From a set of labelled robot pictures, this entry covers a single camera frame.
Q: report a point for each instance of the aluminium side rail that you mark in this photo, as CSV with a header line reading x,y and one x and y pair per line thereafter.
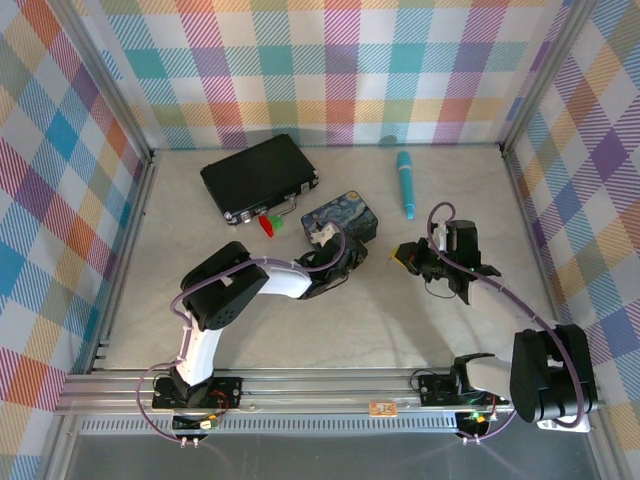
x,y
527,220
135,225

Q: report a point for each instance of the aluminium frame post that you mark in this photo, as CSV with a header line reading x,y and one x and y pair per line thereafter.
x,y
100,75
545,75

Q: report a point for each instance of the right aluminium frame post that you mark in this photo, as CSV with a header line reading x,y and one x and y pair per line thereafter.
x,y
545,75

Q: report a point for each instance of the left aluminium frame post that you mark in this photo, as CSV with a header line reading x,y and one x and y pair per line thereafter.
x,y
100,75

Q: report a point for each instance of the left black connector plate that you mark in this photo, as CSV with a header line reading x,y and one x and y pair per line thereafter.
x,y
200,424

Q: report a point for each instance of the right aluminium side rail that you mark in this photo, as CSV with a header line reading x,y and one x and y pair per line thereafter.
x,y
527,220

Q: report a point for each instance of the left aluminium side rail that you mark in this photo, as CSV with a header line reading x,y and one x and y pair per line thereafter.
x,y
135,225

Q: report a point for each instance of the orange label sticker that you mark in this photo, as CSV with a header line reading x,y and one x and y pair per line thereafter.
x,y
383,409

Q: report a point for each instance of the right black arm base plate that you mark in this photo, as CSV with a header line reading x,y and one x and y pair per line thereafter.
x,y
435,387

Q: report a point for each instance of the right black connector plate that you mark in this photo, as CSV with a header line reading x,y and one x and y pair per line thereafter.
x,y
475,422

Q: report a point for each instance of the white plastic bracket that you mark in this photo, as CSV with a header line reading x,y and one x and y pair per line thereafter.
x,y
575,426

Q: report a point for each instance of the black connector plate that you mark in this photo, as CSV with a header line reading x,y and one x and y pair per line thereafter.
x,y
200,424
475,422

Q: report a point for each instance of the starry night tin box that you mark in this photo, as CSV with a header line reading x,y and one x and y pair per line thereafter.
x,y
345,210

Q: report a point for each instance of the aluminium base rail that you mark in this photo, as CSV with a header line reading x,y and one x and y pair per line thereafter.
x,y
325,387

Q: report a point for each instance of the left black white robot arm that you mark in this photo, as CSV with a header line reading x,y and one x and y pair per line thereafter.
x,y
220,295

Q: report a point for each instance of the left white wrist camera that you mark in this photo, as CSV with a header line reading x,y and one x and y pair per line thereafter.
x,y
322,233

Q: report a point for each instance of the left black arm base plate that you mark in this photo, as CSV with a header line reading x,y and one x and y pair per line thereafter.
x,y
225,390

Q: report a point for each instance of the green padlock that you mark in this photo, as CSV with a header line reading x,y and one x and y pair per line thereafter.
x,y
276,222

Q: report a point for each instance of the red padlock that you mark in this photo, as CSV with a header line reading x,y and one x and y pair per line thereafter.
x,y
267,226

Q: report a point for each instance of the black briefcase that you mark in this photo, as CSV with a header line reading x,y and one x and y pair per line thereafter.
x,y
255,175

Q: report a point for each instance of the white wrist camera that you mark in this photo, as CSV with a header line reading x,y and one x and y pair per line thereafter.
x,y
440,234
322,233

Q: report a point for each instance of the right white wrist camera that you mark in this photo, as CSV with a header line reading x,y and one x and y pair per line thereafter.
x,y
440,234

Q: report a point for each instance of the teal pen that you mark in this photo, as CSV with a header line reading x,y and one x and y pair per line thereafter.
x,y
405,180

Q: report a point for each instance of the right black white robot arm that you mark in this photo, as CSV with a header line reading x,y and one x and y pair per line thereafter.
x,y
545,380

